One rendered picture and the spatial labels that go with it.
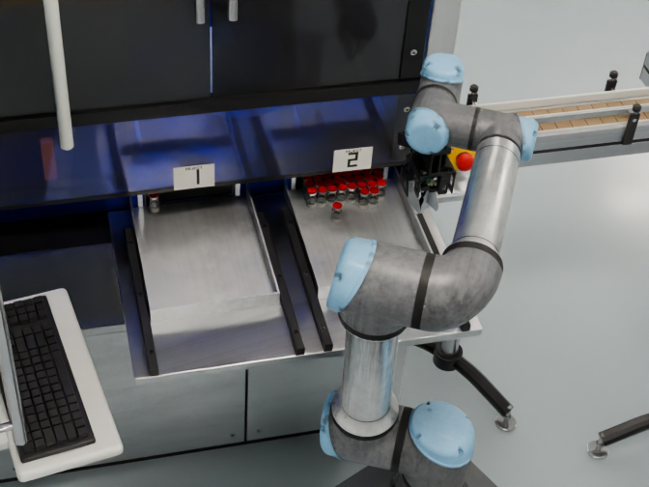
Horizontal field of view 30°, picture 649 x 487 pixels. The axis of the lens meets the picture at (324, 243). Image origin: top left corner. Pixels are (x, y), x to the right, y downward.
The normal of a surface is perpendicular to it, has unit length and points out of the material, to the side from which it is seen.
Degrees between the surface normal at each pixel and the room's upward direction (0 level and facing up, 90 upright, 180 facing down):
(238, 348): 0
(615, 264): 0
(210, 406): 90
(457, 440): 8
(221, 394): 90
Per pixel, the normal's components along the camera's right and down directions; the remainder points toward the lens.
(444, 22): 0.23, 0.68
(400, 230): 0.06, -0.73
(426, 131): -0.25, 0.65
